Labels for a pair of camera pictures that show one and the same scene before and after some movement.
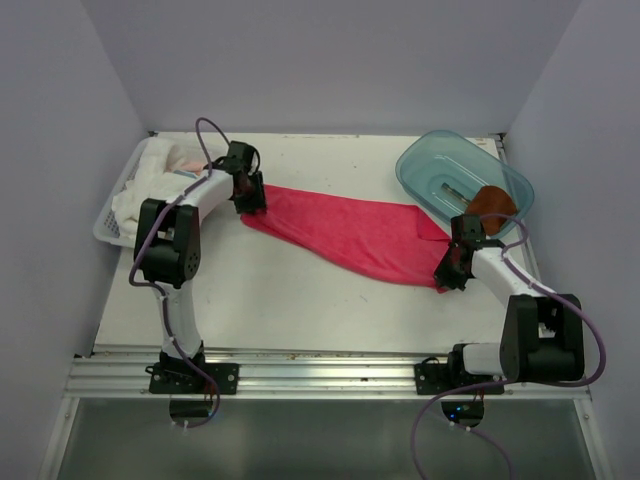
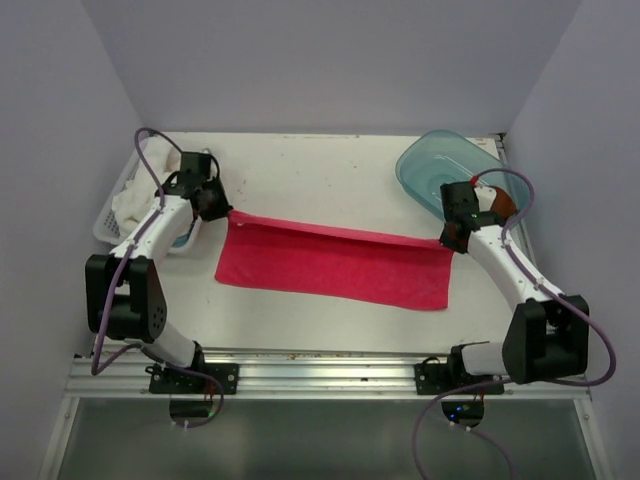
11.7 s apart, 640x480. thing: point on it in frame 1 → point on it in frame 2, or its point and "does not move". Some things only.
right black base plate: [434, 378] does not move
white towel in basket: [155, 179] does not move
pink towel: [379, 240] → [335, 261]
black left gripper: [258, 202] → [223, 207]
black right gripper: [444, 279] → [445, 242]
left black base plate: [183, 378] does not move
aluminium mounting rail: [286, 375] does not move
